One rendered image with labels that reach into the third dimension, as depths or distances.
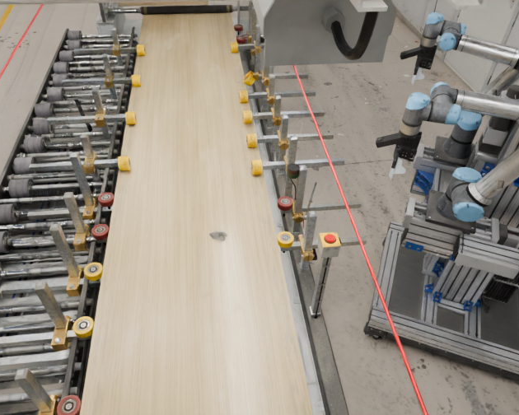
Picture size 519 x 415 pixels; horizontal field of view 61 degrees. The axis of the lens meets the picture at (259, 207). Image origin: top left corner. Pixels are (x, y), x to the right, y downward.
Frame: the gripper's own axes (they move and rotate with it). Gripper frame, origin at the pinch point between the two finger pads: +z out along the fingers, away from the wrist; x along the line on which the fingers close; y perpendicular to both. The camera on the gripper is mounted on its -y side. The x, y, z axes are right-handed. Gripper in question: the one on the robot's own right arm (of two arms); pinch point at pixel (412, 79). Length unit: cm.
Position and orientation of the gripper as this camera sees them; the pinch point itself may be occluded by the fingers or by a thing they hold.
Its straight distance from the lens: 267.7
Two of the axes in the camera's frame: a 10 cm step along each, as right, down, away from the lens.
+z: -0.3, 7.1, 7.0
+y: 9.4, 2.6, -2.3
